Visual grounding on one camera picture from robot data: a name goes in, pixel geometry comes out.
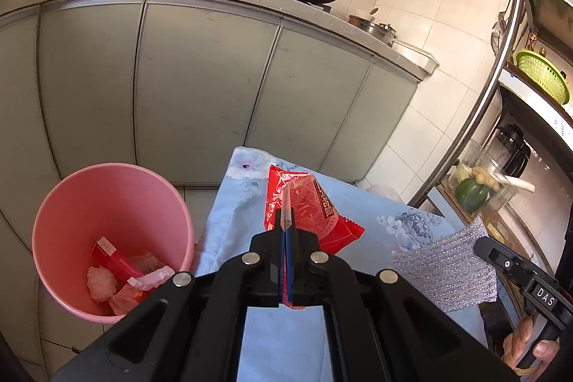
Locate cardboard sheet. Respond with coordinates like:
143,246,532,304
441,180,538,262

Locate stainless steel pot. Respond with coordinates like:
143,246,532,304
349,8,398,47

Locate white plastic tray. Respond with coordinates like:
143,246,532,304
391,39,440,74

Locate black blender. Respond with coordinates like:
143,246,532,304
486,123,532,179

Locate white radish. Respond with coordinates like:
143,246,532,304
504,176,536,192

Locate grey kitchen cabinet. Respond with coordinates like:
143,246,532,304
0,0,424,320

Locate red cardboard box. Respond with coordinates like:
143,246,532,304
92,236,146,289

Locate red snack wrapper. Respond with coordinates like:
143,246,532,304
266,165,365,311

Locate white plastic bag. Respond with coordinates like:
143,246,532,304
367,184,404,204

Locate silver glitter cloth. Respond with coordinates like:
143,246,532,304
389,216,499,313

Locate ginger root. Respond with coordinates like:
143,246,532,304
471,166,500,190

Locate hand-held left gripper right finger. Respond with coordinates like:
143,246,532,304
285,228,520,382

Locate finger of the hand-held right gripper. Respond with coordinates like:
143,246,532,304
475,236,535,291

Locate green squash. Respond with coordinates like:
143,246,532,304
456,177,488,213

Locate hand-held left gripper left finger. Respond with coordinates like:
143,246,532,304
54,230,286,382

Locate metal shelf rack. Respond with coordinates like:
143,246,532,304
407,0,573,213

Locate person's right hand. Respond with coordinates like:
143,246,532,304
501,315,565,374

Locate metal mesh strainer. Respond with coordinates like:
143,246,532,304
490,13,511,52

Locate pink plastic bucket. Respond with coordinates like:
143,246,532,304
32,163,197,324

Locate green plastic basket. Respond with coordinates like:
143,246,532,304
516,49,570,104

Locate light blue floral tablecloth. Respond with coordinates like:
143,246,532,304
194,146,488,382

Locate clear plastic container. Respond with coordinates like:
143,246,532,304
448,138,517,217

